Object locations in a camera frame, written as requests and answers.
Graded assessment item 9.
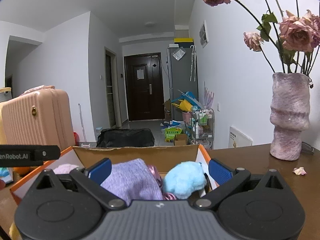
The purple knitted cloth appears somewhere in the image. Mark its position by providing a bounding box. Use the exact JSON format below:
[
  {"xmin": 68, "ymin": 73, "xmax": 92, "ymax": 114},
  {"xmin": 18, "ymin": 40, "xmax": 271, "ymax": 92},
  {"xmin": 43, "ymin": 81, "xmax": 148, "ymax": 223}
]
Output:
[{"xmin": 100, "ymin": 159, "xmax": 163, "ymax": 205}]

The lilac fluffy towel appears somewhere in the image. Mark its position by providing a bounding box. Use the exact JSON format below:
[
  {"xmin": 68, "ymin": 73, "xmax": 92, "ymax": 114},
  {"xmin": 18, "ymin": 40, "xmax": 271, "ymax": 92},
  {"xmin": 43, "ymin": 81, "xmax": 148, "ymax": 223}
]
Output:
[{"xmin": 53, "ymin": 164, "xmax": 79, "ymax": 174}]

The light blue plush monster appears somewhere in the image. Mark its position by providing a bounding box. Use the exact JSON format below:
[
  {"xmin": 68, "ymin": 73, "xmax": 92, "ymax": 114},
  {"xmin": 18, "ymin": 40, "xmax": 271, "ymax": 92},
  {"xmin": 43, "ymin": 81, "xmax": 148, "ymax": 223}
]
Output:
[{"xmin": 163, "ymin": 161, "xmax": 207, "ymax": 199}]

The pink satin item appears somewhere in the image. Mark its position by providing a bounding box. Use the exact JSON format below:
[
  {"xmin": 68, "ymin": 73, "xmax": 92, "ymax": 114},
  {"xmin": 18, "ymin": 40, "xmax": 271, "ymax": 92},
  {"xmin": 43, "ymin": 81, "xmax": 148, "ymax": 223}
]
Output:
[{"xmin": 147, "ymin": 165, "xmax": 177, "ymax": 200}]

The orange fruit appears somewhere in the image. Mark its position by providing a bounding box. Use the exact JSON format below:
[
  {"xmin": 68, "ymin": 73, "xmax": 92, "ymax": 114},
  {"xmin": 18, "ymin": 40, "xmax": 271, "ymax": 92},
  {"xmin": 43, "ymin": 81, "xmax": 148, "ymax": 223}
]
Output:
[{"xmin": 13, "ymin": 167, "xmax": 30, "ymax": 176}]

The blue tissue pack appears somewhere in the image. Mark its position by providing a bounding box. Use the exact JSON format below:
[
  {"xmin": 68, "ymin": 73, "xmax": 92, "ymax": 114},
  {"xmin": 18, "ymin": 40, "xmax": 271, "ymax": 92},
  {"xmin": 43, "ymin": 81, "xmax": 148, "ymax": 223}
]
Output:
[{"xmin": 0, "ymin": 167, "xmax": 14, "ymax": 184}]

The red cardboard fruit box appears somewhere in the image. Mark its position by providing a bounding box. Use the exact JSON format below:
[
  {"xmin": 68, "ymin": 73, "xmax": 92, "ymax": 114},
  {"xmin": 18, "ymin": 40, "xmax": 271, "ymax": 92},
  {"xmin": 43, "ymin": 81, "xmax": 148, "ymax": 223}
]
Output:
[{"xmin": 9, "ymin": 145, "xmax": 211, "ymax": 204}]

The black duffel bag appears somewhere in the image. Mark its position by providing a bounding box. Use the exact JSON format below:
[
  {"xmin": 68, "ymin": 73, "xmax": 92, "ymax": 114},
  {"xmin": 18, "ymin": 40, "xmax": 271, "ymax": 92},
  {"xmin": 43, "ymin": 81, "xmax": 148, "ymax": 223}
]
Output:
[{"xmin": 96, "ymin": 128, "xmax": 155, "ymax": 148}]

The metal trolley with bottles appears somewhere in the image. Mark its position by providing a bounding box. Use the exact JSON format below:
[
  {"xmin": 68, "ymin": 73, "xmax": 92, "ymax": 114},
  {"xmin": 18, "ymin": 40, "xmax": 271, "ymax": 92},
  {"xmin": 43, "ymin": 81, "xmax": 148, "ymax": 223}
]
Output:
[{"xmin": 186, "ymin": 106, "xmax": 215, "ymax": 150}]

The pink ribbed suitcase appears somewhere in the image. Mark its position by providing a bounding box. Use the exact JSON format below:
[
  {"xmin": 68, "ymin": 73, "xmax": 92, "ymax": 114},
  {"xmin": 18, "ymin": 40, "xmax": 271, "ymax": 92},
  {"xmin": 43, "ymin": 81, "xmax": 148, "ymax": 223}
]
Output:
[{"xmin": 1, "ymin": 86, "xmax": 75, "ymax": 151}]

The cream yellow water bottle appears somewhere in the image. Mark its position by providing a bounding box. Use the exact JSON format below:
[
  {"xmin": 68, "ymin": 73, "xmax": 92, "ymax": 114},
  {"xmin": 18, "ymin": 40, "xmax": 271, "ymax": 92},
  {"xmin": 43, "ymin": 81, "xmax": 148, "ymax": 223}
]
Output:
[{"xmin": 0, "ymin": 87, "xmax": 13, "ymax": 145}]

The fallen pink petal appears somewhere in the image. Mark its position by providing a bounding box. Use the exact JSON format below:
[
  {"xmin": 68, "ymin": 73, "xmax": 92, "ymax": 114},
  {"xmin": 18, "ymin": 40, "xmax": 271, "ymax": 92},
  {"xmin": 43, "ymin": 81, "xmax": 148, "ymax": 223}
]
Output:
[{"xmin": 293, "ymin": 167, "xmax": 307, "ymax": 176}]

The pink textured vase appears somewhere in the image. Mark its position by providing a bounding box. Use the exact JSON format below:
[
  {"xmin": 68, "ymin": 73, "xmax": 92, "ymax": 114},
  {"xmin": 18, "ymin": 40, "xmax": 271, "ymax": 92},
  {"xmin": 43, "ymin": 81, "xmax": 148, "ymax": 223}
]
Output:
[{"xmin": 270, "ymin": 73, "xmax": 310, "ymax": 161}]

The dark front door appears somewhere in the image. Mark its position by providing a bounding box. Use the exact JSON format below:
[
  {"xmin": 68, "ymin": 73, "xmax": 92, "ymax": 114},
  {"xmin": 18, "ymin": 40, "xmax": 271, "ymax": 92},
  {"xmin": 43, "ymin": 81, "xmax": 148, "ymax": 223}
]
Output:
[{"xmin": 124, "ymin": 53, "xmax": 165, "ymax": 121}]

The grey refrigerator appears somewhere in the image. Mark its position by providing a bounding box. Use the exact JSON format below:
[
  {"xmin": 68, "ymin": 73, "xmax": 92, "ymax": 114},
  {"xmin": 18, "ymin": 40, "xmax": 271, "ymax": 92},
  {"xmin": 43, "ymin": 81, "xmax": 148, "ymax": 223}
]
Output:
[{"xmin": 166, "ymin": 46, "xmax": 199, "ymax": 120}]

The dried pink rose bouquet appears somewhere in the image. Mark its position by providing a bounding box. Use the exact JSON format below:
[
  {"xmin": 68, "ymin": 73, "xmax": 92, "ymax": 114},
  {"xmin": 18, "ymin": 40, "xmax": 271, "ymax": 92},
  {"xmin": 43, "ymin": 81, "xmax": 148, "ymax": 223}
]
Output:
[{"xmin": 203, "ymin": 0, "xmax": 319, "ymax": 76}]

